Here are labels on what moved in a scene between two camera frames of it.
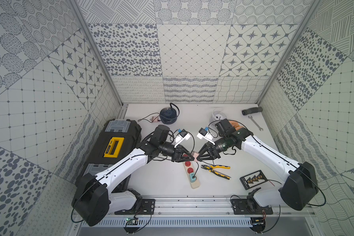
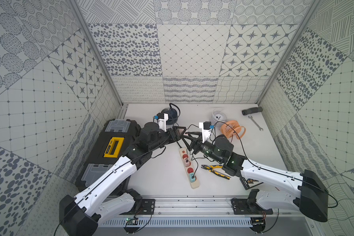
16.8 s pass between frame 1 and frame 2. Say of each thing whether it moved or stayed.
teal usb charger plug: stayed
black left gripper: moved
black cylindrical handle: stayed
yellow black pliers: stayed
